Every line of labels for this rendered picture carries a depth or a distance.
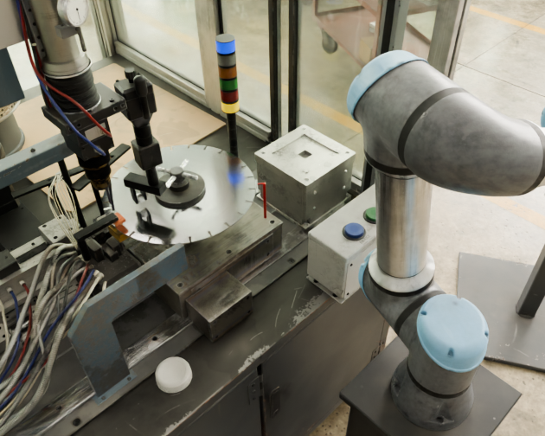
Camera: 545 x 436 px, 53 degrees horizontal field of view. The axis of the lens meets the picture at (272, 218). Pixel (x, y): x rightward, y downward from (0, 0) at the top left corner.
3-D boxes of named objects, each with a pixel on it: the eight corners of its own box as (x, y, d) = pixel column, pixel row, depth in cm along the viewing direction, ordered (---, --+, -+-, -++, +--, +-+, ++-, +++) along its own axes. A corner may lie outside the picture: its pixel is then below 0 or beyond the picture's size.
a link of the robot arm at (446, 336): (434, 407, 94) (451, 363, 85) (388, 346, 103) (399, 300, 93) (490, 378, 98) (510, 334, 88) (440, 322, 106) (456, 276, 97)
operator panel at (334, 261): (381, 219, 142) (387, 173, 131) (416, 240, 136) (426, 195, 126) (305, 278, 128) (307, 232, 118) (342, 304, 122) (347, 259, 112)
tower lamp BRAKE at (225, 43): (227, 43, 131) (226, 31, 129) (239, 49, 129) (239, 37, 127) (212, 50, 129) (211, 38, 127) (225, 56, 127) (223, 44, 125)
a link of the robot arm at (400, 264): (397, 351, 102) (403, 114, 63) (354, 294, 112) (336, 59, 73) (451, 322, 105) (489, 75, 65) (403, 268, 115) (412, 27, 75)
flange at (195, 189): (206, 172, 125) (204, 163, 123) (204, 205, 117) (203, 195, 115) (157, 174, 124) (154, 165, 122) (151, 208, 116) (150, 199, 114)
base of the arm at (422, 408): (486, 393, 106) (500, 365, 99) (442, 447, 99) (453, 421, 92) (420, 345, 114) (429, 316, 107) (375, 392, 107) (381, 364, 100)
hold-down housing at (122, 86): (156, 153, 110) (138, 59, 96) (168, 164, 107) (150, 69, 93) (131, 163, 107) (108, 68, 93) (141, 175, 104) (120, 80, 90)
